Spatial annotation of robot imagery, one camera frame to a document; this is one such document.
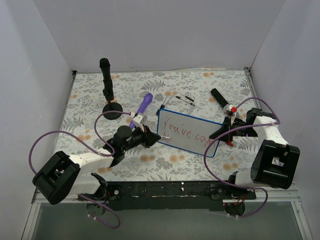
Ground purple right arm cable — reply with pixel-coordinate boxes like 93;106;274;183
203;96;282;218

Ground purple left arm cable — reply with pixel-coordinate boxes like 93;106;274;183
28;111;133;230

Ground black microphone on stand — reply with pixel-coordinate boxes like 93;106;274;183
99;58;114;101

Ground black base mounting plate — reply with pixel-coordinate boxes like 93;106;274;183
77;180;257;213

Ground blue framed whiteboard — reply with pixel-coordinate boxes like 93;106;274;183
156;109;222;155

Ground red marker cap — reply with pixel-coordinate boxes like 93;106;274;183
226;141;234;147

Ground aluminium front rail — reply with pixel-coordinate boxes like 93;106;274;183
32;181;301;203

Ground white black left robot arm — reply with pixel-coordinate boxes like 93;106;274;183
32;125;162;205

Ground black round microphone stand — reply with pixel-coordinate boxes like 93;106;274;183
102;100;123;120

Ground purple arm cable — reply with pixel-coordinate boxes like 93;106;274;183
203;96;282;218
28;111;133;230

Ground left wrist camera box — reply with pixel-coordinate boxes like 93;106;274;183
132;113;147;132

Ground black wire whiteboard stand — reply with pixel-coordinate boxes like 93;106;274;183
156;90;196;116

